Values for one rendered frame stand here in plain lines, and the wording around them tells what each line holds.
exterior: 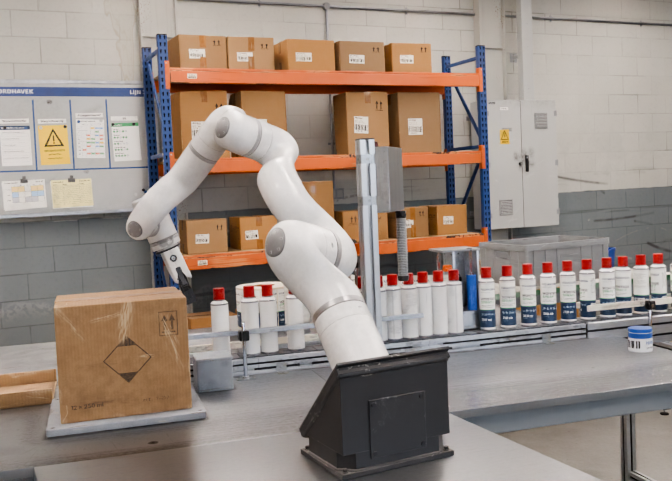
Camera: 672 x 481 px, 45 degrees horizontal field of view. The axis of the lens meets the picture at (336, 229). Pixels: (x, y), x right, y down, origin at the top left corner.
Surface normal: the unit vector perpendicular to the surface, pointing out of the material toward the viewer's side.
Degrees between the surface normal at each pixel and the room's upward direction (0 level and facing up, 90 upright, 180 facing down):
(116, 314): 90
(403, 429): 90
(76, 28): 90
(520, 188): 90
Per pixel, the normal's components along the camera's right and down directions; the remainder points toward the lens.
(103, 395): 0.30, 0.04
